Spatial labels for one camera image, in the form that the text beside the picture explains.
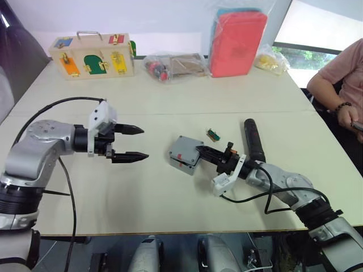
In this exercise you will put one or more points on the plastic bag with yellow pieces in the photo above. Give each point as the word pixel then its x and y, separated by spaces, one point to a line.
pixel 269 61

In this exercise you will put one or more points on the green terminal block on cardboard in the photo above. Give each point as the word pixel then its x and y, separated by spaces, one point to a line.
pixel 213 134

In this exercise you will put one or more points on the window with dark frame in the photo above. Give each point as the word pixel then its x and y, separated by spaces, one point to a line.
pixel 306 49

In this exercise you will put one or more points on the dark grey partition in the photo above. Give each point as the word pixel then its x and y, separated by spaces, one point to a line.
pixel 20 51

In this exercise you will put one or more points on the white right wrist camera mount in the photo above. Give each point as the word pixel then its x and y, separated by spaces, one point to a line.
pixel 227 181

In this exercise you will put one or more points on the person's hand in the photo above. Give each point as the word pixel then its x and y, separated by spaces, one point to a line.
pixel 353 117

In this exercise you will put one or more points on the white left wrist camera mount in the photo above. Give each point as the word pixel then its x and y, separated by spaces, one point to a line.
pixel 99 114

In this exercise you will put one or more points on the grey plastic junction box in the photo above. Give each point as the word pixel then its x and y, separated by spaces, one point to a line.
pixel 183 167

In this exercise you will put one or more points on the plastic bag with wooden parts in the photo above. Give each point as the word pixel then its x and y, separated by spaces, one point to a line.
pixel 175 66

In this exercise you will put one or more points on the dark smartphone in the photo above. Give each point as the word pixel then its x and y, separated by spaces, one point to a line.
pixel 358 126

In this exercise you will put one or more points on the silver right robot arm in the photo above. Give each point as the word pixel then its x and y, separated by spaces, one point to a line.
pixel 286 181

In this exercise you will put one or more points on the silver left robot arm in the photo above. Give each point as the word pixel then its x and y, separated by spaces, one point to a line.
pixel 34 147

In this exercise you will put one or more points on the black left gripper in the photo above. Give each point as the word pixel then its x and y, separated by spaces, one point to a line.
pixel 103 144

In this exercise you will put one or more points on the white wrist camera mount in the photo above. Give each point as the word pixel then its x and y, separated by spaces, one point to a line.
pixel 99 114
pixel 227 181

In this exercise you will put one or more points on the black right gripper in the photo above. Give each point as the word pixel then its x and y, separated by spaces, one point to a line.
pixel 229 163

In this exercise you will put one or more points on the wooden lock box coloured doors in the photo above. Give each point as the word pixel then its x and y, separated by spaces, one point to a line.
pixel 85 55

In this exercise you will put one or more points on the grey rounded shell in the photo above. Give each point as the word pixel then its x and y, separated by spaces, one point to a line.
pixel 146 255
pixel 217 255

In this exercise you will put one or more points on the person's bare forearm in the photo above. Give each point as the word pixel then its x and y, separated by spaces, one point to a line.
pixel 323 90

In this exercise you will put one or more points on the plastic bag with red boards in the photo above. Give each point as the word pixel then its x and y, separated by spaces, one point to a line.
pixel 236 45

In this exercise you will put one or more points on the person in pink shirt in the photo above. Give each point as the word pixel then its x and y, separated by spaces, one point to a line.
pixel 351 65

